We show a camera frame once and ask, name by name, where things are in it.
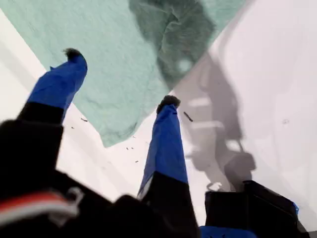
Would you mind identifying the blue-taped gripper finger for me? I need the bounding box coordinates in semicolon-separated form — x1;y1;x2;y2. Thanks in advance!
137;95;200;238
18;48;88;124

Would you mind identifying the pale green T-shirt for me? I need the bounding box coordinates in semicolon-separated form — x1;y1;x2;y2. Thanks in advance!
0;0;248;149

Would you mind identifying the red white servo wire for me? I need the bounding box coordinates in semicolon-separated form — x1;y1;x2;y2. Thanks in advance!
0;188;81;224

